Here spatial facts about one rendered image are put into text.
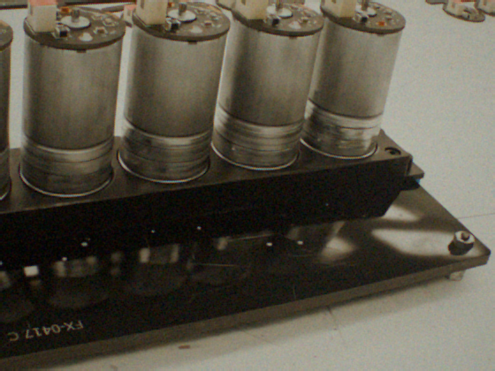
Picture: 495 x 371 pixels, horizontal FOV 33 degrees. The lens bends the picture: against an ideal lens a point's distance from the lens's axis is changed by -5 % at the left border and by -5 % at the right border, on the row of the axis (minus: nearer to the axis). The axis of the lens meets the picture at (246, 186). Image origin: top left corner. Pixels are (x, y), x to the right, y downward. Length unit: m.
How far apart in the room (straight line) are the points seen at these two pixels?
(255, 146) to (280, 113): 0.01
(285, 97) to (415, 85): 0.15
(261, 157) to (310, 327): 0.05
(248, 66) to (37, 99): 0.06
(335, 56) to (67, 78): 0.08
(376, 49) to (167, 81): 0.06
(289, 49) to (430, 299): 0.08
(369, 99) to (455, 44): 0.19
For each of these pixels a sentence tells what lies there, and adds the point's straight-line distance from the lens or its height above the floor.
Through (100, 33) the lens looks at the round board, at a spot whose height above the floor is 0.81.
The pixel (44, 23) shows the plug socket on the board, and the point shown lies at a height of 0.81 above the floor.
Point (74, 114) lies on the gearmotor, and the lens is 0.20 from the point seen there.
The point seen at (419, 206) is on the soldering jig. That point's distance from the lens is 0.26.
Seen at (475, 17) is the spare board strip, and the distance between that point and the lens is 0.48.
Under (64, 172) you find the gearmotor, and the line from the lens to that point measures 0.21.
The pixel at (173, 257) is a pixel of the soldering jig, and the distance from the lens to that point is 0.21.
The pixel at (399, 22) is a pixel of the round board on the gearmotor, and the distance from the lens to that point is 0.24.
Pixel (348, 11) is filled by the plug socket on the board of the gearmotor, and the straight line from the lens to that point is 0.23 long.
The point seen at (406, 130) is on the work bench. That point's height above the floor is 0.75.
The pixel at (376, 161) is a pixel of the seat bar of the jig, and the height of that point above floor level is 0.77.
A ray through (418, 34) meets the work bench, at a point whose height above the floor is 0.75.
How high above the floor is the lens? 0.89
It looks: 31 degrees down
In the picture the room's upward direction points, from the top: 10 degrees clockwise
